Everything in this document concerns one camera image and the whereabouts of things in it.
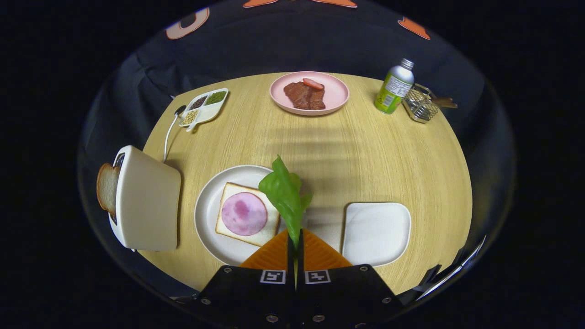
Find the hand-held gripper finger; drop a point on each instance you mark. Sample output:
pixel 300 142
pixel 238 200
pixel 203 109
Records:
pixel 301 262
pixel 290 262

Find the green lettuce leaf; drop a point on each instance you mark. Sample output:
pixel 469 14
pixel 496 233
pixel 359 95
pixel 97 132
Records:
pixel 283 196

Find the browned toast slice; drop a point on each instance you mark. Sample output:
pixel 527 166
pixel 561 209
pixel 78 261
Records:
pixel 107 187

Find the pink ham slice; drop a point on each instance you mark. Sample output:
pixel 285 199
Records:
pixel 249 214

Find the white bread slice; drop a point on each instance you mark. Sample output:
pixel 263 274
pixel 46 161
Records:
pixel 228 228

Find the white square plate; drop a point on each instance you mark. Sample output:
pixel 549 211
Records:
pixel 374 233

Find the white round plate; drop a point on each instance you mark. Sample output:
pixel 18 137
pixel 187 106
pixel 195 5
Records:
pixel 210 214

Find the white toaster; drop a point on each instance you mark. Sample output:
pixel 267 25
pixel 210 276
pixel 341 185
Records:
pixel 146 201

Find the brown meat slice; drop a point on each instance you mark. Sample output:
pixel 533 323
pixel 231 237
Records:
pixel 304 96

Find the white divided dish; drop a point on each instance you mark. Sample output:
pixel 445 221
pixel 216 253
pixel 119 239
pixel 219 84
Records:
pixel 210 112

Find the pink plate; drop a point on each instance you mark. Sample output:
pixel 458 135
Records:
pixel 336 91

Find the pile of yellow soybeans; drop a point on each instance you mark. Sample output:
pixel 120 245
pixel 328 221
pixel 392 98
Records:
pixel 189 117

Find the red sausage piece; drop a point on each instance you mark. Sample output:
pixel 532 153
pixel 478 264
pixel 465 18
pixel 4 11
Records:
pixel 313 83

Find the pile of green beans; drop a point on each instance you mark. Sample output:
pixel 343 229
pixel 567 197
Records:
pixel 215 97

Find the pile of dark red beans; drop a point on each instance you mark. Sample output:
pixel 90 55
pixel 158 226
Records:
pixel 198 103

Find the silver bottle with green label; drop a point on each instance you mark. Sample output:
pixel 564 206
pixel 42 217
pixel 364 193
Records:
pixel 393 89

